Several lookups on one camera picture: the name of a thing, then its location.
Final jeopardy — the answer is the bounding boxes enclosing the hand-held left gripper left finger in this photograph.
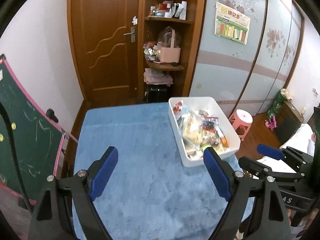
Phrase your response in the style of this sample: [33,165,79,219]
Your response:
[27,146,119,240]

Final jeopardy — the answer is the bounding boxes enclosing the large clear cracker packet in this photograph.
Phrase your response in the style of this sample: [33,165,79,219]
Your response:
[178,110,208,150]

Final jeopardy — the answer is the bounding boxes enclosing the green chalkboard with pink frame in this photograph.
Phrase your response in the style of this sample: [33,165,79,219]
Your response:
[0,55,78,203]

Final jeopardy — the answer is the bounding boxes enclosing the black easel knob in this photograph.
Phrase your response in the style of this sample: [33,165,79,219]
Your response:
[46,109,59,123]

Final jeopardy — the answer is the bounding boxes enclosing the black cable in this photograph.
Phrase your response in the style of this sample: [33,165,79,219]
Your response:
[0,105,33,213]

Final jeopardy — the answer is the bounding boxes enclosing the black bin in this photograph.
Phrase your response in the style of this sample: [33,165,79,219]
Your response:
[146,84,169,103]

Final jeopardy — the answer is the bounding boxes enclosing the pile of shiny wrappers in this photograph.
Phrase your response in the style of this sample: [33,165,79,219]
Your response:
[143,41,159,62]

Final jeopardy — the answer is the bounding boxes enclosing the green bag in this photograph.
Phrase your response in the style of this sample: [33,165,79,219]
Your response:
[266,89,288,119]

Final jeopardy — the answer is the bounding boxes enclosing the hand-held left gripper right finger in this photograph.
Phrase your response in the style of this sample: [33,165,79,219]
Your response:
[203,147,293,240]

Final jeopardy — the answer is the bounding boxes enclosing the white plastic storage box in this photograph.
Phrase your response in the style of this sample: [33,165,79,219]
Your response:
[168,96,241,167]

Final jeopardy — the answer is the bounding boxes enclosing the folded pink cloths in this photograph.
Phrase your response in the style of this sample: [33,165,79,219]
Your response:
[144,69,173,85]

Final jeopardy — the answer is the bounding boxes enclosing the pale blue sliding wardrobe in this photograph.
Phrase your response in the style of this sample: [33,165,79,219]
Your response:
[189,0,305,120]

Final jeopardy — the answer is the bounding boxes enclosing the wall poster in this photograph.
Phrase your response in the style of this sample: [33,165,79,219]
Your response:
[214,1,251,45]

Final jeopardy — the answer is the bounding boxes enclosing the blue tablecloth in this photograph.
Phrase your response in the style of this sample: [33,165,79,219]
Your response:
[72,102,250,240]

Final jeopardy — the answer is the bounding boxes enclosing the pink basket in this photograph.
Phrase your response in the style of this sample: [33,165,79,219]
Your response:
[157,29,181,64]

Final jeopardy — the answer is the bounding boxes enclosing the clutter of bottles and jars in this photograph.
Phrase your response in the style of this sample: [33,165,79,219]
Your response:
[149,1,188,20]

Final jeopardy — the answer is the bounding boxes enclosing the metal door handle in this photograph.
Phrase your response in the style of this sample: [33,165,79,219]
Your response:
[124,27,137,43]

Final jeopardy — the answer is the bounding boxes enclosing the pink plastic stool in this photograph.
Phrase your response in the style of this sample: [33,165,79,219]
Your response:
[228,109,253,140]

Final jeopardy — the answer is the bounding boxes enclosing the wooden corner shelf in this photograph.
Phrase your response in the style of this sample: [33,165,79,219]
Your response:
[139,0,208,103]

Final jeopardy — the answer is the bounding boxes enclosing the wooden door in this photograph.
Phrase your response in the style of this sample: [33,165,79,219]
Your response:
[67,0,140,103]

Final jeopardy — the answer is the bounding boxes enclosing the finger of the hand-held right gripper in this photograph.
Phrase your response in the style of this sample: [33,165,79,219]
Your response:
[238,156,304,180]
[257,144,314,172]

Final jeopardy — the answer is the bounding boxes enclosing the dark wooden cabinet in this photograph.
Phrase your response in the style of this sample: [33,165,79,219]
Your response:
[275,100,304,145]

